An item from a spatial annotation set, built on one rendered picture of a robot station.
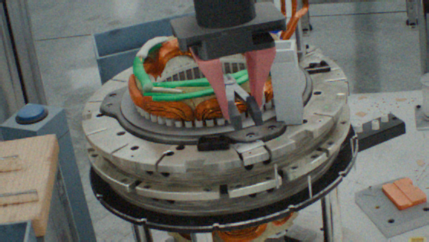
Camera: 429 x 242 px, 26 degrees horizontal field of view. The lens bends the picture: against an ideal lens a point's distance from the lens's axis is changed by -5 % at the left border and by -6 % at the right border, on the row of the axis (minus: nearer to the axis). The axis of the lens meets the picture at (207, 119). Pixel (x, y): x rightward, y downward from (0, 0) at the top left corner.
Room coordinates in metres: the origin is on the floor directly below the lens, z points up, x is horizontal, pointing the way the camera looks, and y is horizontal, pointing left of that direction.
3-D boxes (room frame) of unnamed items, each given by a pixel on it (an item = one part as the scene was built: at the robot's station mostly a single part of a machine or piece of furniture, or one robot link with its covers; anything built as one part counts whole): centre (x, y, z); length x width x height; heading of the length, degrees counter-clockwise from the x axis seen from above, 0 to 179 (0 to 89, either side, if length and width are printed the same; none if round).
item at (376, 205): (1.20, -0.26, 0.79); 0.12 x 0.09 x 0.02; 13
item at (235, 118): (0.84, -0.03, 1.17); 0.04 x 0.01 x 0.02; 5
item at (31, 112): (1.20, 0.24, 1.04); 0.04 x 0.04 x 0.01
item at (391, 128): (1.43, -0.26, 0.79); 0.15 x 0.05 x 0.02; 111
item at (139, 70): (1.03, 0.06, 1.15); 0.15 x 0.04 x 0.02; 170
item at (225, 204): (1.04, -0.01, 1.05); 0.29 x 0.29 x 0.06
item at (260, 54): (0.86, -0.04, 1.21); 0.07 x 0.07 x 0.09; 6
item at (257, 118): (0.84, -0.05, 1.17); 0.04 x 0.01 x 0.02; 5
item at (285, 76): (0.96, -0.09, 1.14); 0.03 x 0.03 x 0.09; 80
